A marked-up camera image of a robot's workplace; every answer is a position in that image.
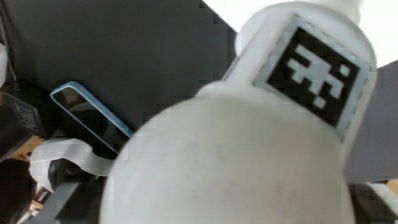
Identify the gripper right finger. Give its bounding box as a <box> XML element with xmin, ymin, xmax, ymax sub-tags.
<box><xmin>351</xmin><ymin>183</ymin><xmax>398</xmax><ymax>224</ymax></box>

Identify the blue-edged smartphone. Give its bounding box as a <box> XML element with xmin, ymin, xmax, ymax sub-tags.
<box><xmin>51</xmin><ymin>81</ymin><xmax>134</xmax><ymax>153</ymax></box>

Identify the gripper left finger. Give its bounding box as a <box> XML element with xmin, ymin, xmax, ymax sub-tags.
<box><xmin>24</xmin><ymin>181</ymin><xmax>83</xmax><ymax>224</ymax></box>

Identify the white lamp bulb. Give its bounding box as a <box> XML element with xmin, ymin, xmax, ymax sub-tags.
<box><xmin>100</xmin><ymin>0</ymin><xmax>378</xmax><ymax>224</ymax></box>

